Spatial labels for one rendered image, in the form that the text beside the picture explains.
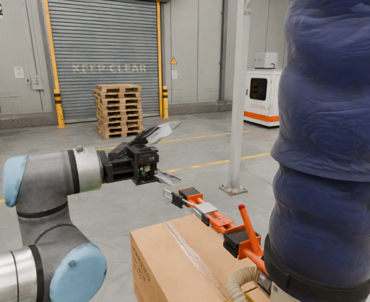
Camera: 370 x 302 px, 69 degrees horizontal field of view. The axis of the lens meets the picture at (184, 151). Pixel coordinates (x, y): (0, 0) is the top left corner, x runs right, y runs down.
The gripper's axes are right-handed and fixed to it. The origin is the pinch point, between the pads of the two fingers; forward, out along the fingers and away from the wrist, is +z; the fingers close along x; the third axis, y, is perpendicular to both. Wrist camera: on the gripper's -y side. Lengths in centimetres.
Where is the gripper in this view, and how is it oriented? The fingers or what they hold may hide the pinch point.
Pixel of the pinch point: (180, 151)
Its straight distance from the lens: 67.4
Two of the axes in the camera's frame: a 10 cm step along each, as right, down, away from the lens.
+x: 0.0, -9.5, -3.0
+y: 4.6, 2.6, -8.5
